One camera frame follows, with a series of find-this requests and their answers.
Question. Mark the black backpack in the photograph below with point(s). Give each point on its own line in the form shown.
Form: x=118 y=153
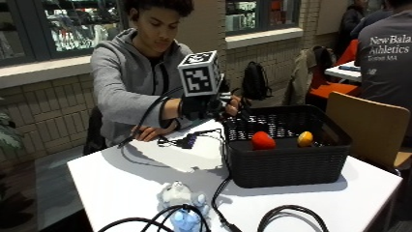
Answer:
x=255 y=80

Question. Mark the black chair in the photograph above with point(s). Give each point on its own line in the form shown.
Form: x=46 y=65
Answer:
x=92 y=137

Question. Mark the white marker cube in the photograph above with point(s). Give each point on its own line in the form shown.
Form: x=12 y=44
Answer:
x=198 y=79

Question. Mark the red toy fruit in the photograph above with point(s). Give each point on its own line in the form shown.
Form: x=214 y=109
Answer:
x=263 y=141

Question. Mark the the person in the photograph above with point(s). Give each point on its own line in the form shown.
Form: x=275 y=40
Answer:
x=128 y=74

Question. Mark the beige jacket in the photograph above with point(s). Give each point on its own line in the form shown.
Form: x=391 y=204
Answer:
x=306 y=75

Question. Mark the orange toy fruit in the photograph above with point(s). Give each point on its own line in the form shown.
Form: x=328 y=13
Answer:
x=304 y=139

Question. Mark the black woven basket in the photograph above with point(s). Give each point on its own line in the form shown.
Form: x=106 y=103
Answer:
x=287 y=165

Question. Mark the orange chair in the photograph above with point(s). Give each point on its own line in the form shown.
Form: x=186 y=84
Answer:
x=332 y=87

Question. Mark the white table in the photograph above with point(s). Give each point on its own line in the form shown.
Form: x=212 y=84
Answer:
x=343 y=73

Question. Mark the small window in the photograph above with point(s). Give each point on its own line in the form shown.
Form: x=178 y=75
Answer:
x=258 y=14

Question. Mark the flat blue item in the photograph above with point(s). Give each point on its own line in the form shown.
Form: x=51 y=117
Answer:
x=350 y=68

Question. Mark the green plant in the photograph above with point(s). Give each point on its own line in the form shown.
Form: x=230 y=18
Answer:
x=8 y=135

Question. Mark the wooden chair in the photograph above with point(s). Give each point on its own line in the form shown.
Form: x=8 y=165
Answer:
x=371 y=129

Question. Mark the large window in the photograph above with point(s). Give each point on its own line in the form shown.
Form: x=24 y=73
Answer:
x=79 y=27

